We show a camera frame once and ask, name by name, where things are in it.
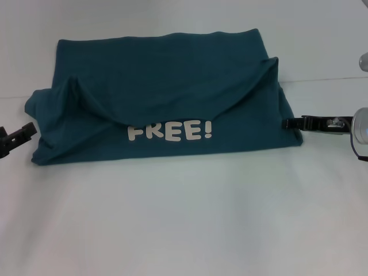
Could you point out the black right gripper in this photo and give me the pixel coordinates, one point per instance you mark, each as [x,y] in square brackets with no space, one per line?
[320,124]

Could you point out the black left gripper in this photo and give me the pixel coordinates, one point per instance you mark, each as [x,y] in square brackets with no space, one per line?
[4,143]

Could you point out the teal blue t-shirt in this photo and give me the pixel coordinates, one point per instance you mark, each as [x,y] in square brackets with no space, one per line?
[172,86]

